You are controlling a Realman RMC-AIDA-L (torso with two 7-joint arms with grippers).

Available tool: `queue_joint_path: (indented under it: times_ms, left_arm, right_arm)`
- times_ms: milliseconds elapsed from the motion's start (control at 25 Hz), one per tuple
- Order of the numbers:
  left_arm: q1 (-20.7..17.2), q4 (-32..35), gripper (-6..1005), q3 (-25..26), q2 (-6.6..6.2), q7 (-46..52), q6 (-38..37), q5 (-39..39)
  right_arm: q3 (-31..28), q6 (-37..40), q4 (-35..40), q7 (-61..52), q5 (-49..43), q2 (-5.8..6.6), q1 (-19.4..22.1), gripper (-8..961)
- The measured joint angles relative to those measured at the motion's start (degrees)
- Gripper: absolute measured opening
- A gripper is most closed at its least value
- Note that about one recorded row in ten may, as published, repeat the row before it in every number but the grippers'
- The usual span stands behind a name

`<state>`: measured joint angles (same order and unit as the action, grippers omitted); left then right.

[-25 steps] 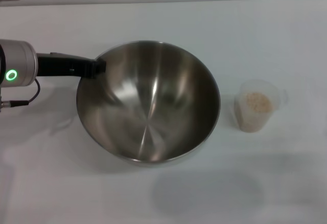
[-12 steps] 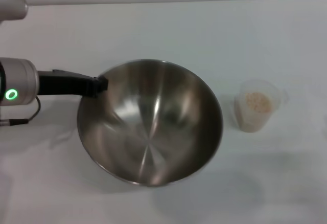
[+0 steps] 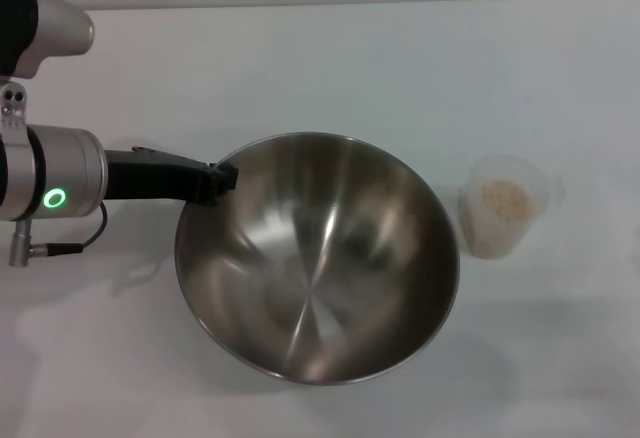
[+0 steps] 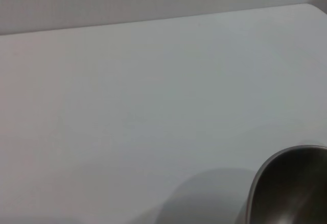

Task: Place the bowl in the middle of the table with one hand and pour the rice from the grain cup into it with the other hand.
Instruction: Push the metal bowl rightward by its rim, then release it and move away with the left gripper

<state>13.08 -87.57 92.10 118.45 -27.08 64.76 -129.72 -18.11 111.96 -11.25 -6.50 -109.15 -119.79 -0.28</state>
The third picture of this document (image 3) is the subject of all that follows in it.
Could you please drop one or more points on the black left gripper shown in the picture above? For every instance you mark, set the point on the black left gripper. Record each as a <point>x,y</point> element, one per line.
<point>150,178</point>

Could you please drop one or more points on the stainless steel mixing bowl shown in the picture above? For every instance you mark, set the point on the stainless steel mixing bowl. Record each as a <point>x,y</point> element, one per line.
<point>320,263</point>

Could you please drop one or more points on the translucent plastic measuring cup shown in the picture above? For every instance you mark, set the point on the translucent plastic measuring cup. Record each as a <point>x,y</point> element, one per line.
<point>475,213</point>

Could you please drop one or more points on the white rice grains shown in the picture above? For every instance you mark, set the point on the white rice grains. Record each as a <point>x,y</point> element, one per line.
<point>505,200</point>

